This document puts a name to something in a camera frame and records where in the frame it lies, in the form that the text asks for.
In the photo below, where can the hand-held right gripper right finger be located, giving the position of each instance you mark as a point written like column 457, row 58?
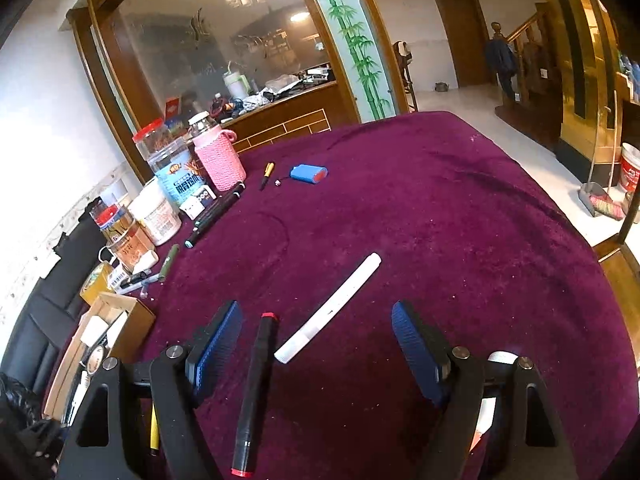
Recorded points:
column 412, row 345

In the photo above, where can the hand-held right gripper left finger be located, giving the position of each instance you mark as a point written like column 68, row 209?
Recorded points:
column 215, row 350

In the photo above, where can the black marker with red caps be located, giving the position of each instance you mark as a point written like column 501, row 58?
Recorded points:
column 255, row 390

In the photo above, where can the cardboard box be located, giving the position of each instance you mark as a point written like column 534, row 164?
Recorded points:
column 140, row 315

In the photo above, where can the long white marker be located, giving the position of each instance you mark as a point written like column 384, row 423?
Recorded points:
column 330, row 307

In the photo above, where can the green marker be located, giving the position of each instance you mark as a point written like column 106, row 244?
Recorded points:
column 169, row 262

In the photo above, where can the white paper sheet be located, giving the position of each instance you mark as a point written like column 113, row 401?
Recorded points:
column 97, row 327

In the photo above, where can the two dark markers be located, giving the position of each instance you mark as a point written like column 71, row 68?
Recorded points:
column 210, row 225

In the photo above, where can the brown jar with red lid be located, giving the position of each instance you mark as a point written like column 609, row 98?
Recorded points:
column 132, row 250

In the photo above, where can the white plastic tub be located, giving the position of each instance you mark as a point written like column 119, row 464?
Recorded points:
column 157, row 215

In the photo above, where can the small white box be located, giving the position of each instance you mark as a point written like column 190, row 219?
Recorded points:
column 197, row 202

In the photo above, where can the black marker with teal cap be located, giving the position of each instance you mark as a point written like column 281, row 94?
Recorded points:
column 222, row 200

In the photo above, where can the glass jar with red lid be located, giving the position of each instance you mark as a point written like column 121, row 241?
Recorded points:
column 112, row 225

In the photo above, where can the black leather sofa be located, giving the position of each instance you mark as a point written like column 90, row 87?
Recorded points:
column 45, row 310

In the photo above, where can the blue label canister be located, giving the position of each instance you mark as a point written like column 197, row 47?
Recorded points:
column 180, row 175

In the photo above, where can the short orange and black pen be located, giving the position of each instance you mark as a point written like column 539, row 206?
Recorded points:
column 267, row 175

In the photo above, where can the bottle in pink knitted sleeve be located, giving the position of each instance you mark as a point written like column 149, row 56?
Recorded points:
column 220, row 157

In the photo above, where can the blue battery pack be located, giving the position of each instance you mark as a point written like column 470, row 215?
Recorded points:
column 309, row 174

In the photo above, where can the black plastic bag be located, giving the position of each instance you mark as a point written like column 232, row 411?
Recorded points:
column 25, row 430

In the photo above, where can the clear plastic jar red lid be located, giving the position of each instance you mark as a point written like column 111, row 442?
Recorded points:
column 152, row 140

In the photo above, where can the dustpan with broom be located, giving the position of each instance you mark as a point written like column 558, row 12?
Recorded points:
column 602, row 200

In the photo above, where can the white and green jug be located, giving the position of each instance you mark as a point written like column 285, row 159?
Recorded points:
column 235, row 82

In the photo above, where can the wooden coat stand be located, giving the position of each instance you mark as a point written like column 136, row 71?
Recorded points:
column 404, row 75

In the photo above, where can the white and red bucket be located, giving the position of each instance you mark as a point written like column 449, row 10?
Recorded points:
column 631, row 167

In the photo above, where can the dark blue jacket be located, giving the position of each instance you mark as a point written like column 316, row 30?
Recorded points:
column 501, row 62

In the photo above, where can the bamboo painted glass panel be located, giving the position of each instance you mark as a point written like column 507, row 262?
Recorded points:
column 350, row 45

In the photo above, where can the wooden stair railing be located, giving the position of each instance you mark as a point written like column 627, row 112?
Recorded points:
column 535, row 60

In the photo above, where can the brown wooden door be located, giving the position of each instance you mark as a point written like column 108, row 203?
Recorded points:
column 462, row 35

